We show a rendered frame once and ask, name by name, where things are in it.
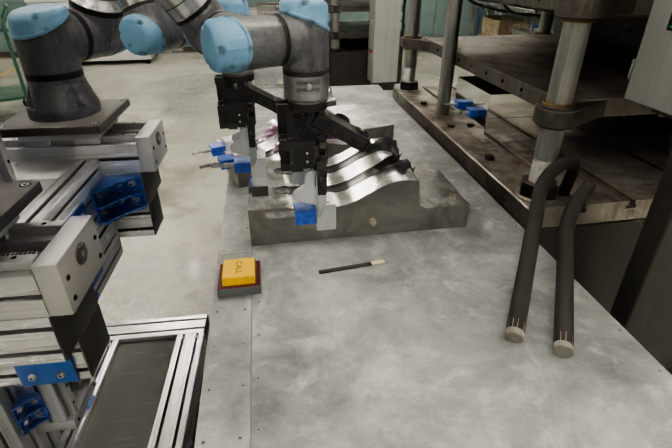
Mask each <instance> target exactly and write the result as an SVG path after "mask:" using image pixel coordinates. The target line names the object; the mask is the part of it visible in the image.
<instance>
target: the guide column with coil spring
mask: <svg viewBox="0 0 672 448"><path fill-rule="evenodd" d="M462 4H463V0H448V5H447V14H446V24H445V33H444V42H443V51H442V60H441V70H440V79H439V88H438V97H437V107H436V114H437V115H441V116H447V115H449V110H450V106H442V103H450V102H451V93H452V85H453V77H454V69H455V58H456V52H457V45H458V37H459V28H460V20H461V12H462Z"/></svg>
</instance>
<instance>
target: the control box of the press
mask: <svg viewBox="0 0 672 448"><path fill-rule="evenodd" d="M627 78H628V79H630V80H629V84H628V87H627V90H626V93H625V97H624V98H626V99H628V100H631V101H634V102H636V103H639V104H642V105H644V106H647V107H650V108H652V112H655V113H657V114H659V115H658V116H660V117H668V118H671V119H672V0H654V2H653V6H652V9H651V12H650V15H649V19H648V22H647V25H646V28H645V32H644V35H643V38H642V41H641V45H640V48H639V51H638V54H637V58H633V61H632V64H631V67H630V70H629V74H628V77H627ZM668 157H669V159H668V161H667V164H666V166H665V169H664V172H663V174H662V177H661V180H660V182H659V185H658V187H657V190H656V193H655V195H654V198H653V201H652V203H651V206H650V208H649V211H648V214H647V216H646V219H645V222H644V224H643V227H642V229H641V232H640V235H639V237H638V240H637V243H636V245H635V248H634V250H633V253H632V256H631V258H630V261H629V264H628V266H627V269H626V271H625V274H624V277H623V279H622V282H621V285H620V287H619V290H618V292H617V295H616V298H615V300H614V303H613V306H612V308H611V311H610V313H609V314H610V315H611V316H612V317H613V318H614V319H615V320H617V321H618V322H619V323H620V324H621V325H622V326H623V327H624V328H625V329H626V330H627V331H628V332H629V333H630V334H631V335H632V336H633V337H634V338H635V339H636V340H637V341H638V340H639V337H640V335H641V333H642V331H643V328H644V326H645V324H646V321H647V319H648V317H649V315H650V312H651V310H652V308H653V305H654V303H655V301H656V299H657V296H658V294H659V292H660V289H661V287H662V285H663V283H664V280H665V278H666V276H667V273H668V271H669V269H670V267H671V264H672V130H671V134H670V138H669V143H668Z"/></svg>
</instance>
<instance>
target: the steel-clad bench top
mask: <svg viewBox="0 0 672 448"><path fill-rule="evenodd" d="M330 87H331V89H332V94H333V96H334V98H335V100H336V106H337V105H344V104H351V103H355V104H357V105H359V106H361V107H363V108H365V109H366V110H368V111H370V112H372V113H374V114H376V115H378V116H380V117H382V118H384V119H385V120H387V121H389V122H391V123H393V124H394V136H393V140H396V141H397V147H398V148H399V155H400V154H401V153H402V152H403V153H402V155H401V156H400V160H404V159H407V158H408V160H409V161H410V162H414V161H429V160H431V162H432V163H433V164H434V165H435V166H436V167H437V168H438V169H439V171H440V172H441V173H442V174H443V175H444V176H445V177H446V178H447V180H448V181H449V182H450V183H451V184H452V185H453V186H454V187H455V189H456V190H457V191H458V192H459V193H460V194H461V195H462V196H463V198H464V199H465V200H466V201H467V202H468V203H469V204H470V206H469V212H468V218H467V224H466V227H455V228H444V229H432V230H421V231H410V232H399V233H388V234H376V235H365V236H354V237H343V238H332V239H321V240H309V241H298V242H287V243H276V244H265V245H253V257H254V258H255V261H259V260H260V262H261V290H262V293H261V294H253V295H243V296H234V297H224V298H218V294H217V285H218V277H219V268H220V264H223V263H224V260H231V259H242V258H252V245H251V236H250V227H249V218H248V197H249V189H248V186H247V187H242V188H239V187H238V185H237V184H236V182H235V181H234V179H233V178H232V176H231V175H230V173H229V174H228V182H227V190H226V198H225V206H224V214H223V222H222V230H221V238H220V246H219V254H218V262H217V270H216V278H215V286H214V294H213V302H212V310H211V318H210V326H209V334H208V342H207V349H206V357H205V365H204V373H203V381H202V389H201V397H200V405H199V413H198V421H197V429H196V437H195V445H194V448H250V439H251V448H672V375H671V374H670V373H669V372H668V371H667V370H666V369H665V368H664V367H663V366H662V365H661V364H660V363H659V362H658V361H657V360H656V359H655V358H654V357H653V356H652V355H651V354H650V353H649V352H648V351H647V350H646V349H645V348H644V347H643V346H642V345H641V344H640V343H639V342H638V341H637V340H636V339H635V338H634V337H633V336H632V335H631V334H630V333H629V332H628V331H627V330H626V329H625V328H624V327H623V326H622V325H621V324H620V323H619V322H618V321H617V320H615V319H614V318H613V317H612V316H611V315H610V314H609V313H608V312H607V311H606V310H605V309H604V308H603V307H602V306H601V305H600V304H599V303H598V302H597V301H596V300H595V299H594V298H593V297H592V296H591V295H590V294H589V293H588V292H587V291H586V290H585V289H584V288H583V287H582V286H581V285H580V284H579V283H578V282H577V281H576V280H575V279H574V355H573V356H571V357H568V358H563V357H560V356H557V355H556V354H555V353H554V352H553V331H554V308H555V285H556V260H555V259H554V258H553V257H552V256H551V255H550V254H549V253H548V252H547V251H546V250H545V249H544V248H543V247H542V246H541V245H540V244H539V249H538V255H537V261H536V268H535V274H534V280H533V287H532V293H531V299H530V305H529V312H528V318H527V324H526V331H525V335H524V341H523V342H521V343H514V342H511V341H509V340H507V339H506V338H505V329H506V324H507V319H508V314H509V309H510V304H511V298H512V293H513V288H514V283H515V278H516V273H517V268H518V263H519V258H520V253H521V248H522V242H523V237H524V232H525V229H524V228H523V227H522V226H521V225H520V224H519V223H517V222H516V221H515V220H514V219H513V218H512V217H511V216H510V215H509V214H508V213H507V212H506V211H505V210H504V209H503V208H502V207H501V206H500V205H499V204H498V203H497V202H496V201H495V200H494V199H493V198H492V197H491V196H490V195H489V194H488V193H487V192H486V191H485V190H484V189H483V188H482V187H481V186H480V185H479V184H478V183H477V182H476V181H475V180H474V179H473V178H472V177H471V176H470V175H469V174H468V173H467V172H466V171H465V170H464V169H463V168H462V167H461V166H460V165H459V164H458V163H457V162H456V161H455V160H454V159H453V158H452V157H451V156H450V155H449V154H448V153H447V152H446V151H445V150H444V149H443V148H442V147H441V146H440V145H439V144H438V143H437V142H436V141H435V140H434V139H433V138H432V137H431V136H430V135H429V134H428V133H427V132H426V131H425V130H424V129H423V128H422V127H421V126H420V125H418V124H417V123H416V122H415V121H414V120H413V119H412V118H411V117H410V116H409V115H408V114H407V113H406V112H405V111H404V110H403V109H402V108H401V107H400V106H399V105H398V104H397V103H396V102H395V101H394V100H393V99H392V98H391V97H390V96H389V95H388V94H387V93H386V92H385V91H384V90H383V89H382V88H381V87H380V86H379V85H353V86H330ZM377 260H384V261H385V263H383V264H378V265H371V266H366V267H360V268H354V269H348V270H342V271H336V272H330V273H324V274H319V272H318V271H319V270H324V269H330V268H336V267H342V266H348V265H354V264H360V263H365V262H371V261H377ZM251 336H252V374H251Z"/></svg>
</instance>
